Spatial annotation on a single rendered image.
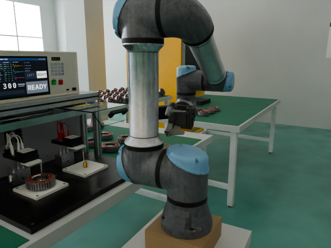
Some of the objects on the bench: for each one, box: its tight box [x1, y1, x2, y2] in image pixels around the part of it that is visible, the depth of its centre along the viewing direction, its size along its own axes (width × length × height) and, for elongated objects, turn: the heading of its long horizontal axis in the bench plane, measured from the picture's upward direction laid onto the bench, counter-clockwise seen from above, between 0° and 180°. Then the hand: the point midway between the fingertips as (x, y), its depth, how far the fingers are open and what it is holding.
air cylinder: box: [7, 166, 31, 185], centre depth 124 cm, size 5×8×6 cm
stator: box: [101, 131, 113, 140], centre depth 197 cm, size 11×11×4 cm
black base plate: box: [0, 150, 126, 235], centre depth 128 cm, size 47×64×2 cm
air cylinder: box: [55, 151, 74, 167], centre depth 144 cm, size 5×8×6 cm
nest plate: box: [62, 160, 108, 178], centre depth 137 cm, size 15×15×1 cm
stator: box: [25, 173, 56, 191], centre depth 116 cm, size 11×11×4 cm
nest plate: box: [13, 179, 68, 201], centre depth 117 cm, size 15×15×1 cm
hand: (165, 124), depth 87 cm, fingers open, 5 cm apart
